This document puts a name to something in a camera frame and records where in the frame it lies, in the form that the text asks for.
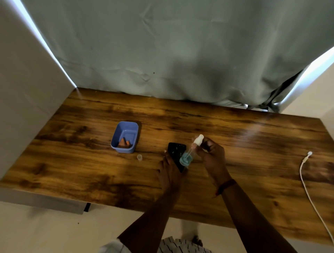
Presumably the person's left hand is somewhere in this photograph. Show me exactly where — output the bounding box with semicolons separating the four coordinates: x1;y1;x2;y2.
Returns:
156;150;188;194

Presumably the person's right hand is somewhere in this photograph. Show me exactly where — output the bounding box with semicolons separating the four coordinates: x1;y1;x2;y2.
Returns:
193;137;233;189

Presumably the clear spray bottle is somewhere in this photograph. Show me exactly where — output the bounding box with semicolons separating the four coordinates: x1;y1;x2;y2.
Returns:
179;134;205;167

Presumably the black smartphone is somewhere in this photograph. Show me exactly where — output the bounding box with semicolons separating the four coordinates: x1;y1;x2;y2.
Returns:
167;142;189;173

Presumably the orange cleaning cloth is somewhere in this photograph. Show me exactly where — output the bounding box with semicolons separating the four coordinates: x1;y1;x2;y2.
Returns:
118;137;133;149

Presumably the blue plastic container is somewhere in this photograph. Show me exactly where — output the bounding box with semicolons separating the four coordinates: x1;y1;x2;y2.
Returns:
111;121;139;154

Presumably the white charging cable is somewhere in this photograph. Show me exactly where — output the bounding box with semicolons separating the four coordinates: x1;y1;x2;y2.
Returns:
299;151;334;244

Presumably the person's left forearm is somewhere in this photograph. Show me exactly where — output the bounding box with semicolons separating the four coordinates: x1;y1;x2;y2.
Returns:
117;187;184;253

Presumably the person's right forearm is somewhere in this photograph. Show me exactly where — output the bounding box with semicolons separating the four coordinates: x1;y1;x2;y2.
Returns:
221;182;299;253

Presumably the red wrist band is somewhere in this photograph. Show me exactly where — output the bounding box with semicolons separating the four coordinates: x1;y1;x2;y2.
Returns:
215;179;237;197

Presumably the white striped shirt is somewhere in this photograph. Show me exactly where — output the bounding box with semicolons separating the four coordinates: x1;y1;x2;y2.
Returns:
99;236;212;253

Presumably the grey-green curtain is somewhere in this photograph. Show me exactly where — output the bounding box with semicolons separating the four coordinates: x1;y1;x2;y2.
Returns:
22;0;334;113

